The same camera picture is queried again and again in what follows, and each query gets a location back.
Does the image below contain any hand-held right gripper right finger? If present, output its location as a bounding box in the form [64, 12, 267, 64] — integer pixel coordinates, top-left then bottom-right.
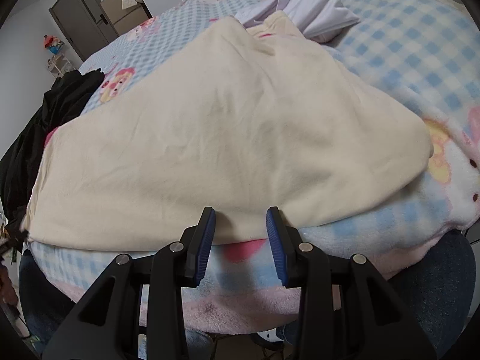
[266, 206, 437, 360]

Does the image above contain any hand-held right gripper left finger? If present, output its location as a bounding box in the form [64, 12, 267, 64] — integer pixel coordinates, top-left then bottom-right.
[41, 206, 217, 360]

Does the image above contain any cream and pink shirt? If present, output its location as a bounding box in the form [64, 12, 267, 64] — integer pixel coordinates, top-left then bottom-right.
[20, 11, 436, 252]

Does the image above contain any black clothes pile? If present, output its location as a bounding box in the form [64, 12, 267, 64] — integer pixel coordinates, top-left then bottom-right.
[0, 68, 105, 233]

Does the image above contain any white cartoon slipper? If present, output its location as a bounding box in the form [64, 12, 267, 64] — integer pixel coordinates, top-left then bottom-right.
[251, 329, 286, 346]

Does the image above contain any person's right leg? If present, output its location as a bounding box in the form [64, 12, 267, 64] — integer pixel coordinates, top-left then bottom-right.
[390, 230, 478, 347]

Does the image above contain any person's leg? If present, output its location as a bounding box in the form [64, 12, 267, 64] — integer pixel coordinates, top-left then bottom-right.
[19, 251, 77, 346]
[390, 230, 478, 347]

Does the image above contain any person's left leg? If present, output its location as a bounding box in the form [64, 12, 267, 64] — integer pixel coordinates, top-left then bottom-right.
[19, 251, 77, 346]

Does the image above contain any white shelf rack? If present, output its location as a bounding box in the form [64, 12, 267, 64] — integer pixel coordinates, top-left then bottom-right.
[47, 53, 76, 79]

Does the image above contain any blue checkered cartoon blanket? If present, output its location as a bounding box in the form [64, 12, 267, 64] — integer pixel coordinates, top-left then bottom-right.
[22, 0, 480, 336]

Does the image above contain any beige cabinet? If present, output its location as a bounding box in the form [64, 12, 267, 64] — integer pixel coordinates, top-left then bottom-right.
[99, 0, 154, 38]

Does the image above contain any folded pale lavender garment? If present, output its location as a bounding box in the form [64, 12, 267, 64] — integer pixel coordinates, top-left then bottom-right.
[234, 0, 361, 44]

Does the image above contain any red and blue plush toy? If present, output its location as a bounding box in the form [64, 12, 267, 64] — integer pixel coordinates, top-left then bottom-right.
[42, 34, 64, 56]

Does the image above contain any grey door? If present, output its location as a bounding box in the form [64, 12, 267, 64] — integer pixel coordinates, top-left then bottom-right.
[49, 0, 121, 62]

